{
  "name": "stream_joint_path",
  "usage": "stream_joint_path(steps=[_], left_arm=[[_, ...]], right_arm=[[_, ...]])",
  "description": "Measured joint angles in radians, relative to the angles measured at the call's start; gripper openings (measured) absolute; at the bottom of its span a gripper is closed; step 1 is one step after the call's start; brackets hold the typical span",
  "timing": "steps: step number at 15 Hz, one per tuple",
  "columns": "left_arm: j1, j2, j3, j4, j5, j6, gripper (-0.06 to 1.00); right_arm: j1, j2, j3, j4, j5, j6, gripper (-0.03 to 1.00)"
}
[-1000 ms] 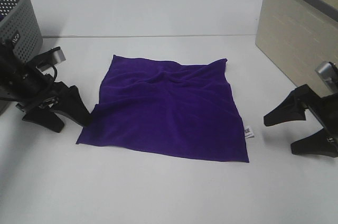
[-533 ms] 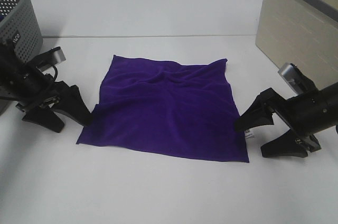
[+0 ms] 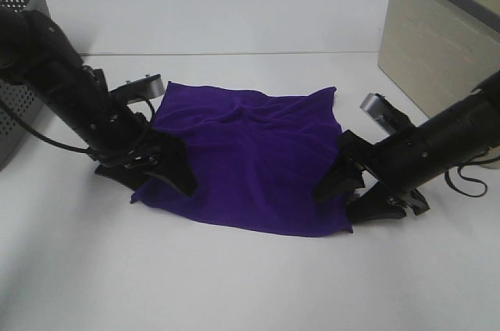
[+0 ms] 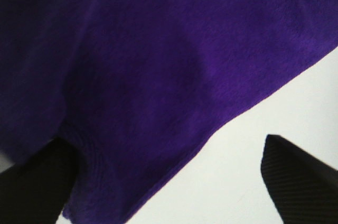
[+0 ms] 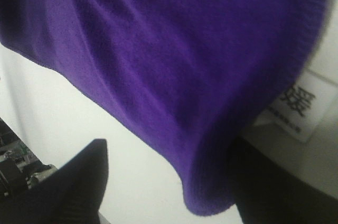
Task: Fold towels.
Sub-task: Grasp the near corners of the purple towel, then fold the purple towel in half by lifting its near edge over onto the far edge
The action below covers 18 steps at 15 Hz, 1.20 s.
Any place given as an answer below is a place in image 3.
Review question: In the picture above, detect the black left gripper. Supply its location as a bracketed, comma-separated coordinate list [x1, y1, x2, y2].
[95, 130, 198, 196]

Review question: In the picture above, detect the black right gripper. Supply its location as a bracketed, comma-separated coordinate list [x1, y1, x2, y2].
[314, 130, 430, 224]

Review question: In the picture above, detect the purple microfiber towel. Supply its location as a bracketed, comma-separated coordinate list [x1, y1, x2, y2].
[131, 82, 352, 237]

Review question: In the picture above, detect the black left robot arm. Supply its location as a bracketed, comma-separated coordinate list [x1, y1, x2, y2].
[1, 8, 198, 196]

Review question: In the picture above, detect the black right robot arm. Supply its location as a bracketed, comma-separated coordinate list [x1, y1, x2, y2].
[312, 73, 499, 224]

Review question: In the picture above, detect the grey perforated plastic basket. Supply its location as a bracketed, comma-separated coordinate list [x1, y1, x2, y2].
[0, 0, 50, 170]

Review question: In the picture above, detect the beige plastic storage bin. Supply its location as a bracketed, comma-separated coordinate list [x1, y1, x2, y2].
[378, 0, 499, 117]

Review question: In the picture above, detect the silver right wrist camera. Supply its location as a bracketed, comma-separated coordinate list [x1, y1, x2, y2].
[360, 93, 412, 135]

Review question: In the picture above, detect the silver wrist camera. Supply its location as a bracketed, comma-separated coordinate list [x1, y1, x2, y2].
[360, 93, 412, 135]
[109, 74, 166, 105]

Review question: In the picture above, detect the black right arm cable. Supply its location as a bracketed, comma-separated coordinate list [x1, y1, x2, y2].
[444, 151, 494, 198]

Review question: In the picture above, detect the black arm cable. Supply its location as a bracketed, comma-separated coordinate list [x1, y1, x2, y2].
[444, 151, 494, 198]
[0, 97, 155, 152]

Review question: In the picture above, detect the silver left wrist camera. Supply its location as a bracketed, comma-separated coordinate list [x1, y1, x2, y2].
[109, 74, 166, 105]

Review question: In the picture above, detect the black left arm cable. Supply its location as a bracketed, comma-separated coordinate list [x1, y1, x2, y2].
[0, 97, 155, 152]

